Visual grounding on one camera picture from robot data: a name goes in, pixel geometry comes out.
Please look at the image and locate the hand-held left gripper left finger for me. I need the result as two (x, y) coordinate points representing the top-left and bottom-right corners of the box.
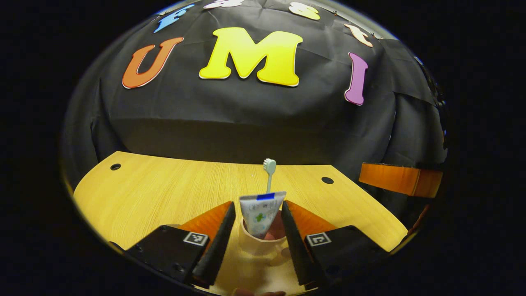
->
(123, 201), (237, 288)

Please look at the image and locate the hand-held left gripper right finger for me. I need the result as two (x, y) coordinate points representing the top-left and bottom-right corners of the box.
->
(281, 200), (389, 288)

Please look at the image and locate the beige cup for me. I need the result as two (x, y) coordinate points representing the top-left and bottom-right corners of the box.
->
(238, 212), (292, 290)

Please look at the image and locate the white toothpaste tube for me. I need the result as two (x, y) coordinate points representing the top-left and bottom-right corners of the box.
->
(239, 191), (287, 240)

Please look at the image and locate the pale green toothbrush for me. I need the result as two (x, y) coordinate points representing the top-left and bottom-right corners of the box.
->
(263, 158), (277, 194)

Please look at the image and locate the wooden desktop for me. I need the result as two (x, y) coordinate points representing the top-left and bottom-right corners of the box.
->
(73, 151), (408, 296)

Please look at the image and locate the black backdrop cloth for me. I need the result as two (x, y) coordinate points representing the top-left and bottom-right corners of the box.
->
(62, 0), (448, 214)

